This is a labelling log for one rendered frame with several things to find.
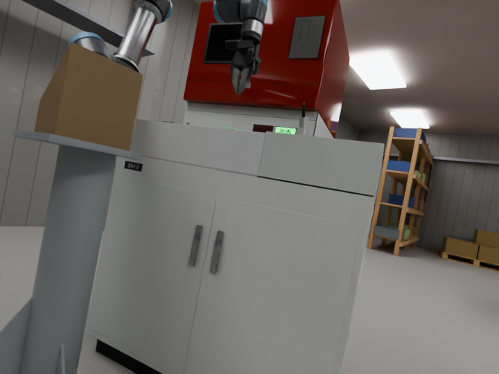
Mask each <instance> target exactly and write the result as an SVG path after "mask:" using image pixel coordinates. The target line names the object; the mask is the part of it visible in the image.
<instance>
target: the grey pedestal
mask: <svg viewBox="0 0 499 374"><path fill-rule="evenodd" d="M13 136H15V137H20V138H24V139H28V140H35V141H40V142H46V143H50V144H54V145H59V151H58V156H57V160H56V167H55V172H54V176H53V184H52V188H51V193H50V200H49V204H48V212H47V217H46V221H45V228H44V232H43V237H42V245H41V249H40V253H39V261H38V265H37V270H36V277H35V281H34V285H33V293H32V297H31V298H30V299H29V300H28V301H27V303H26V304H25V305H24V306H23V307H22V308H21V309H20V310H19V311H18V312H17V313H16V314H15V315H14V316H13V317H12V318H11V319H10V321H9V322H8V323H7V324H6V325H5V326H4V327H3V328H2V329H1V331H0V374H76V372H77V368H78V363H79V356H80V352H81V348H82V340H83V335H84V331H85V324H86V320H87V315H88V308H89V303H90V299H91V292H92V287H93V283H94V276H95V271H96V267H97V259H98V255H99V250H100V244H101V239H102V231H103V227H104V223H105V216H106V211H107V207H108V199H109V195H110V190H111V183H112V179H113V174H114V167H115V162H116V158H117V157H124V158H128V159H133V160H141V157H142V155H141V154H137V153H134V152H132V151H127V150H123V149H119V148H113V147H109V146H106V145H100V144H96V143H92V142H86V141H82V140H76V139H72V138H69V137H63V136H59V135H55V134H47V133H39V132H32V131H17V130H15V131H14V133H13Z"/></svg>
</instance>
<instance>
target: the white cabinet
mask: <svg viewBox="0 0 499 374"><path fill-rule="evenodd" d="M374 204H375V201H374V197H368V196H363V195H359V194H351V193H346V192H342V191H334V190H329V189H325V188H317V187H312V186H304V185H299V184H295V183H287V182H282V181H277V180H270V179H265V178H261V177H253V176H248V175H244V174H236V173H231V172H227V171H219V170H214V169H210V168H201V167H197V166H193V165H184V164H180V163H172V162H167V161H162V160H155V159H150V158H145V157H141V160H133V159H128V158H124V157H118V158H117V166H116V170H115V175H114V182H113V186H112V191H111V198H110V203H109V207H108V214H107V218H106V223H105V231H104V235H103V239H102V246H101V251H100V258H99V263H98V267H97V274H96V279H95V283H94V290H93V295H92V299H91V307H90V311H89V316H88V322H87V327H86V331H85V332H86V333H88V334H89V335H91V336H93V337H95V338H97V346H96V351H97V352H99V353H101V354H102V355H104V356H106V357H108V358H110V359H111V360H113V361H115V362H117V363H118V364H120V365H122V366H124V367H126V368H127V369H129V370H131V371H133V372H134V373H136V374H342V371H343V366H344V363H345V356H346V352H347V348H348V341H349V337H350V329H351V325H352V321H353V314H354V310H355V306H356V298H357V294H358V290H359V282H360V278H361V274H362V267H363V263H364V259H365V251H366V247H367V243H368V235H369V231H370V227H371V220H372V216H373V212H374Z"/></svg>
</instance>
